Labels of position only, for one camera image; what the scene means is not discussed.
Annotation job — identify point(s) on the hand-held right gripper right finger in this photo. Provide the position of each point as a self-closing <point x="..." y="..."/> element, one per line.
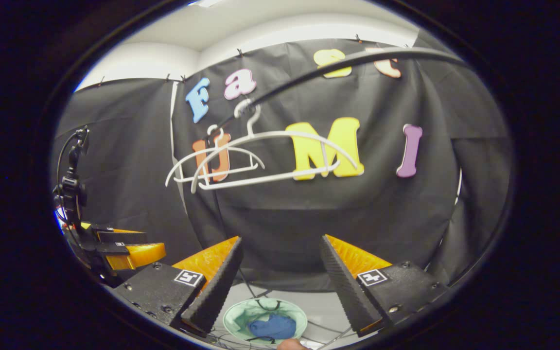
<point x="345" y="291"/>

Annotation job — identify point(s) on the ceiling light panel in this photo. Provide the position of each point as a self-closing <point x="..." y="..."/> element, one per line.
<point x="204" y="2"/>

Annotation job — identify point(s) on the white plastic hanger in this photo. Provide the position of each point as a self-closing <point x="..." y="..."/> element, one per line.
<point x="280" y="134"/>
<point x="221" y="149"/>

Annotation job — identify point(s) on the blue knit sweater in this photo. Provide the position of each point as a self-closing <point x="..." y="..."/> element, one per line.
<point x="272" y="328"/>

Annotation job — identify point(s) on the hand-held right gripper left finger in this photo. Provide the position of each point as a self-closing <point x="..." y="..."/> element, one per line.
<point x="219" y="291"/>

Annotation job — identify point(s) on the black backdrop cloth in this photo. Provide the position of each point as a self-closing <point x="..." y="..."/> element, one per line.
<point x="285" y="228"/>

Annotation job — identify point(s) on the black clothes rack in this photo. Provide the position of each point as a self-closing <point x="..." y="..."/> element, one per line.
<point x="358" y="57"/>

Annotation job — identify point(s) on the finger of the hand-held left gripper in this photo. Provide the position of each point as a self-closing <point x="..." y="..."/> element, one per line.
<point x="122" y="237"/>
<point x="139" y="253"/>

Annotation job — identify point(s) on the light green laundry hamper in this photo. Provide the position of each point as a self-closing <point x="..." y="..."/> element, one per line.
<point x="241" y="313"/>

